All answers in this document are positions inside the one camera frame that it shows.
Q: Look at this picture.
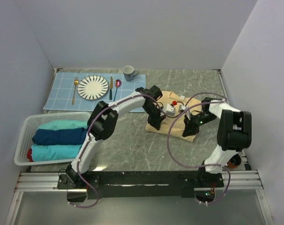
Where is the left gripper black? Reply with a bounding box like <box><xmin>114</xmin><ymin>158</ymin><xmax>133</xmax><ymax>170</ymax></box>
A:
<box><xmin>143</xmin><ymin>103</ymin><xmax>166</xmax><ymax>130</ymax></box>

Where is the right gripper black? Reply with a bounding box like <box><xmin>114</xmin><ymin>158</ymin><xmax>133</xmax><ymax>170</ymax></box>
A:
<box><xmin>183</xmin><ymin>112</ymin><xmax>217</xmax><ymax>137</ymax></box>

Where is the cream yellow t shirt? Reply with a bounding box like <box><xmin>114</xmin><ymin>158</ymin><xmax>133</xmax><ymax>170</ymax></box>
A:
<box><xmin>145</xmin><ymin>91</ymin><xmax>196</xmax><ymax>142</ymax></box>

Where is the blue checked placemat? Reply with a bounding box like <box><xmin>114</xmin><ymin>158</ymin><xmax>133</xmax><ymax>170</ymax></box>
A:
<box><xmin>43</xmin><ymin>72</ymin><xmax>146</xmax><ymax>112</ymax></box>

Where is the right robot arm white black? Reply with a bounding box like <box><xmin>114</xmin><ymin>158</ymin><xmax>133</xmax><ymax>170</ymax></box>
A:
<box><xmin>182</xmin><ymin>97</ymin><xmax>252</xmax><ymax>187</ymax></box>

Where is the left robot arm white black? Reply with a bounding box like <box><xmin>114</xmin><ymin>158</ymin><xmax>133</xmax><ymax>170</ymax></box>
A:
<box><xmin>66</xmin><ymin>85</ymin><xmax>166</xmax><ymax>188</ymax></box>

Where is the grey mug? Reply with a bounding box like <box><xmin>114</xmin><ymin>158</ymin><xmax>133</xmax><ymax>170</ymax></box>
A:
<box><xmin>122</xmin><ymin>66</ymin><xmax>139</xmax><ymax>82</ymax></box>

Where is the dark bowl orange inside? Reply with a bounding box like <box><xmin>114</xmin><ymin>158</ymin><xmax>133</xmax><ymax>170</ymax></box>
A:
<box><xmin>227</xmin><ymin>154</ymin><xmax>242</xmax><ymax>169</ymax></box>

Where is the striped white plate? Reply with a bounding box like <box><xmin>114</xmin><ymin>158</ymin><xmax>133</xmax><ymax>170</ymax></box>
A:
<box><xmin>77</xmin><ymin>75</ymin><xmax>109</xmax><ymax>100</ymax></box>

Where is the dark blue rolled shirt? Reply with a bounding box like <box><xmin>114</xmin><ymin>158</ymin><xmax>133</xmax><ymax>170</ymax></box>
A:
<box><xmin>32</xmin><ymin>128</ymin><xmax>88</xmax><ymax>145</ymax></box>

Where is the gold fork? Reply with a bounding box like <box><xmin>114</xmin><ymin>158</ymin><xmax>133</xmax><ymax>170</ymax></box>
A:
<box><xmin>72</xmin><ymin>77</ymin><xmax>79</xmax><ymax>105</ymax></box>

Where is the teal folded shirt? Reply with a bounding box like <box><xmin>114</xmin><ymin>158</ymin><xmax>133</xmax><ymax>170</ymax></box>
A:
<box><xmin>38</xmin><ymin>120</ymin><xmax>87</xmax><ymax>130</ymax></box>

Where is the white plastic basket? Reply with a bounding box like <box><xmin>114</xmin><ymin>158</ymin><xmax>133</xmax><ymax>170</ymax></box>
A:
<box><xmin>14</xmin><ymin>112</ymin><xmax>90</xmax><ymax>166</ymax></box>

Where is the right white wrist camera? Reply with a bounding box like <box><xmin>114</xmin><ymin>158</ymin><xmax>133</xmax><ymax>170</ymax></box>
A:
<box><xmin>179</xmin><ymin>105</ymin><xmax>187</xmax><ymax>113</ymax></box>

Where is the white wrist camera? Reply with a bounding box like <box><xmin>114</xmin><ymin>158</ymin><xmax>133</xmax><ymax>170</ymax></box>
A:
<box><xmin>164</xmin><ymin>104</ymin><xmax>176</xmax><ymax>116</ymax></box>
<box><xmin>179</xmin><ymin>105</ymin><xmax>187</xmax><ymax>113</ymax></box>

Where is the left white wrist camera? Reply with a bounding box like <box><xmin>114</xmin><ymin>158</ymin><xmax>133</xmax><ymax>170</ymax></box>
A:
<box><xmin>164</xmin><ymin>104</ymin><xmax>176</xmax><ymax>116</ymax></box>

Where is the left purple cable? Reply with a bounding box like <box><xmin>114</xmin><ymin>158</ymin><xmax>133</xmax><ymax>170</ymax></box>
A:
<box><xmin>69</xmin><ymin>92</ymin><xmax>187</xmax><ymax>209</ymax></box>

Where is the purple cable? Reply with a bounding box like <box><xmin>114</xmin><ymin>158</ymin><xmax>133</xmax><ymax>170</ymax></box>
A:
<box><xmin>69</xmin><ymin>92</ymin><xmax>187</xmax><ymax>209</ymax></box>
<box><xmin>167</xmin><ymin>92</ymin><xmax>231</xmax><ymax>205</ymax></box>

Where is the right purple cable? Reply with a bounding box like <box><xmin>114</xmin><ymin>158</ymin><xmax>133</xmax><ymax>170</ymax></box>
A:
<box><xmin>167</xmin><ymin>92</ymin><xmax>231</xmax><ymax>205</ymax></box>

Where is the green handled knife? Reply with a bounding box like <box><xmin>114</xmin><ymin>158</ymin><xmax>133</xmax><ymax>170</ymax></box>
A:
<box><xmin>109</xmin><ymin>76</ymin><xmax>113</xmax><ymax>100</ymax></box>

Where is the aluminium frame rail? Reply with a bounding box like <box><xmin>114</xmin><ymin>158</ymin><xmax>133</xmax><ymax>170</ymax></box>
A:
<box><xmin>15</xmin><ymin>171</ymin><xmax>263</xmax><ymax>192</ymax></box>

